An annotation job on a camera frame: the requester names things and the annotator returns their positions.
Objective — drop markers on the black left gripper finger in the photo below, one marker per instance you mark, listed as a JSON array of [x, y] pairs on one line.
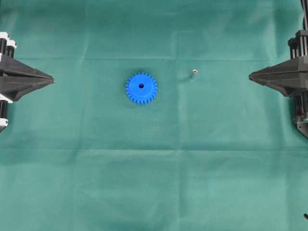
[[12, 67], [15, 86]]

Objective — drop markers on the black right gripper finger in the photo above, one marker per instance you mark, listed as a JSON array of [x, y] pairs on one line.
[[288, 84], [292, 66]]

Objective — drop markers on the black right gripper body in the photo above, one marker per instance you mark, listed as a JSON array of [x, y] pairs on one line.
[[299, 51]]

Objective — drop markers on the blue plastic gear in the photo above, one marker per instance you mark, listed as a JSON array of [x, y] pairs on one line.
[[141, 88]]

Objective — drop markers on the green table cloth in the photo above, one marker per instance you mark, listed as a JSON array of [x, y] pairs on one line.
[[215, 153]]

